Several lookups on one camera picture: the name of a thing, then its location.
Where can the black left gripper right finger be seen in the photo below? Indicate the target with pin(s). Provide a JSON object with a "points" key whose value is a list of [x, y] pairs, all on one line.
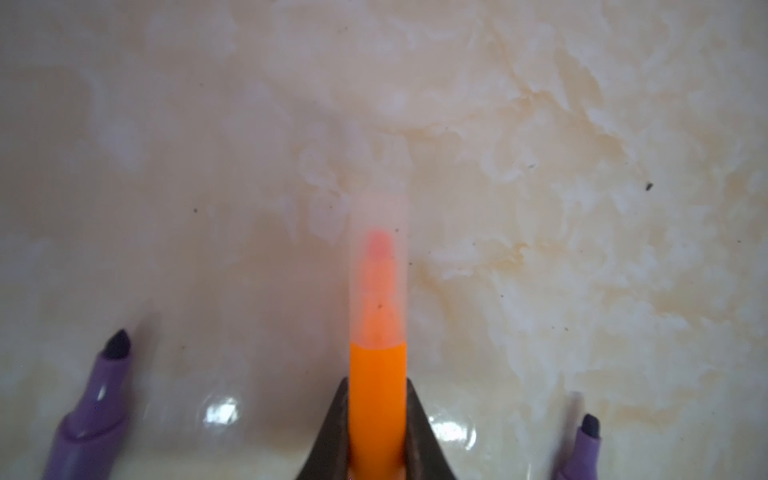
{"points": [[424, 458]]}

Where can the purple marker pen right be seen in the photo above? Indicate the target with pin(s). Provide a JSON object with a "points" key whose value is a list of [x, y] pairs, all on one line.
{"points": [[583, 460]]}

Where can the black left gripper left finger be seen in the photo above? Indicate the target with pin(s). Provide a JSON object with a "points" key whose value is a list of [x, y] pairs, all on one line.
{"points": [[328, 458]]}

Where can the purple marker pen left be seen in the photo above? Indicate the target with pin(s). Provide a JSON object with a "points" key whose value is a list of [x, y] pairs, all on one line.
{"points": [[88, 439]]}

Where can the purple marker pen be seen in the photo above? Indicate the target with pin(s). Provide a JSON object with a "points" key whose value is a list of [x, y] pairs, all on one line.
{"points": [[88, 439], [583, 460]]}

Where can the translucent pen cap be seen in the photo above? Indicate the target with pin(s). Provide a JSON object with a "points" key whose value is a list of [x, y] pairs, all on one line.
{"points": [[378, 240]]}

